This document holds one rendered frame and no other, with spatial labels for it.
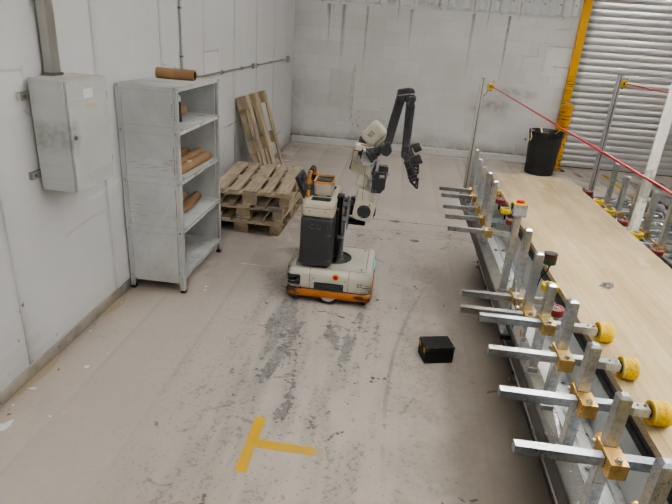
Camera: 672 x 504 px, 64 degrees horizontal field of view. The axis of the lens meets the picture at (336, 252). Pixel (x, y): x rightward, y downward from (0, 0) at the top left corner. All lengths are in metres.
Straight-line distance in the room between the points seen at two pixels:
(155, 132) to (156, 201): 0.51
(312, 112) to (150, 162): 6.38
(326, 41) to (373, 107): 1.40
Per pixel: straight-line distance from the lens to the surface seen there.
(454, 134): 10.14
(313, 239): 4.03
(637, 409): 1.98
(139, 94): 4.02
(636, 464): 1.76
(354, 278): 4.08
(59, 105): 3.24
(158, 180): 4.10
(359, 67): 10.00
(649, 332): 2.64
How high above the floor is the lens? 1.99
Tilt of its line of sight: 23 degrees down
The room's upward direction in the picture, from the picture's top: 4 degrees clockwise
